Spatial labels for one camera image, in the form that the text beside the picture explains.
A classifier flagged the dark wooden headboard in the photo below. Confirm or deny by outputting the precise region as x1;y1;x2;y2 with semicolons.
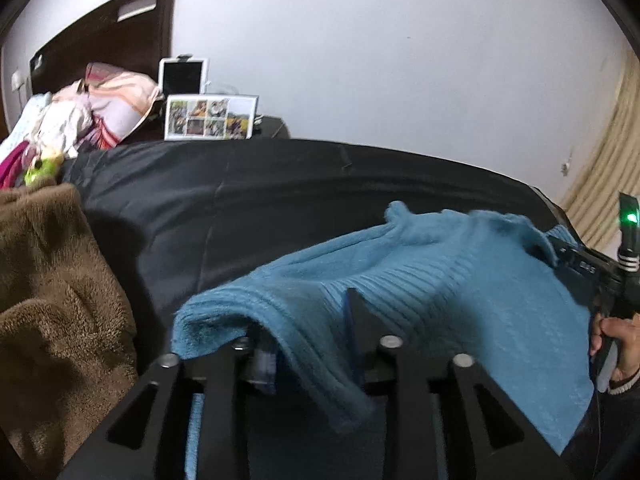
27;0;177;96

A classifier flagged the light blue cloth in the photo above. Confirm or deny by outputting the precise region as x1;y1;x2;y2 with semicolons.
0;94;52;161

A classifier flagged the teal fleece garment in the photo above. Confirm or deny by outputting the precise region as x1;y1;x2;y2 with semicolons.
171;201;596;480

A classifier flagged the pink striped pillow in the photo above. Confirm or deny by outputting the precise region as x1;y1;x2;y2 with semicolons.
82;62;163;150

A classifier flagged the white tablet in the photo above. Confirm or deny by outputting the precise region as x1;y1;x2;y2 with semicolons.
158;54;210;96

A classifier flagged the person's right forearm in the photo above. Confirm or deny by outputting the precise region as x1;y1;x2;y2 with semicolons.
600;366;640;441

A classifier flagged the person's right hand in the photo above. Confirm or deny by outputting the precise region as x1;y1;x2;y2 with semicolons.
589;312;640;386

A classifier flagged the white crumpled garment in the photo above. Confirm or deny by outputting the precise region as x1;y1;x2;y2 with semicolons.
36;101;94;159

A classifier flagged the magenta cloth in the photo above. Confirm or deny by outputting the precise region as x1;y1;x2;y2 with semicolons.
0;141;32;191

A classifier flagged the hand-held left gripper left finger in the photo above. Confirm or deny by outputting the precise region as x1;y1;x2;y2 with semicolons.
57;332;278;480

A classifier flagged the dark nightstand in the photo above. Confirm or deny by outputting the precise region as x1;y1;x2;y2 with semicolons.
247;116;291;140

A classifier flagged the green plush toy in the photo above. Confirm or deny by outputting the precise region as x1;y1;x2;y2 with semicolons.
24;151;66;189

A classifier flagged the photo collage frame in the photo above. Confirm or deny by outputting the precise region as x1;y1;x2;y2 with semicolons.
164;93;260;141

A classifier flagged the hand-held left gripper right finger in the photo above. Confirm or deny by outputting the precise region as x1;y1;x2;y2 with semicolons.
344;287;576;480

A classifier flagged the brown fleece garment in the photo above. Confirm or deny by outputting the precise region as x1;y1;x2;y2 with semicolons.
0;183;139;480

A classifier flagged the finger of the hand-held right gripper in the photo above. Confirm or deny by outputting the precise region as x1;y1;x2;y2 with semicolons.
546;235;568;267

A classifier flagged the black bed cover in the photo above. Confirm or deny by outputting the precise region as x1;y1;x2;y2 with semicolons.
60;137;588;480

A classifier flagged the cream curtain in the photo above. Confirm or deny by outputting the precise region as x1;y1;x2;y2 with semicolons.
560;55;640;256

